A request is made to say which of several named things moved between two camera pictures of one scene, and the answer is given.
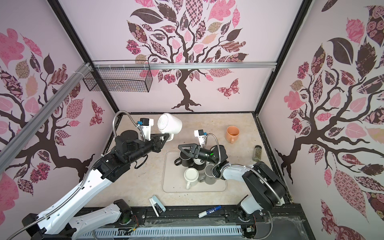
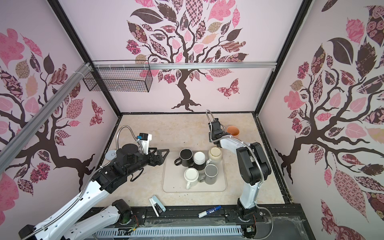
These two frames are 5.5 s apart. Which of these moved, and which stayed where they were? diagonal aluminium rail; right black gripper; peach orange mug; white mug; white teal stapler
Moved: right black gripper
Stayed: peach orange mug; diagonal aluminium rail; white mug; white teal stapler
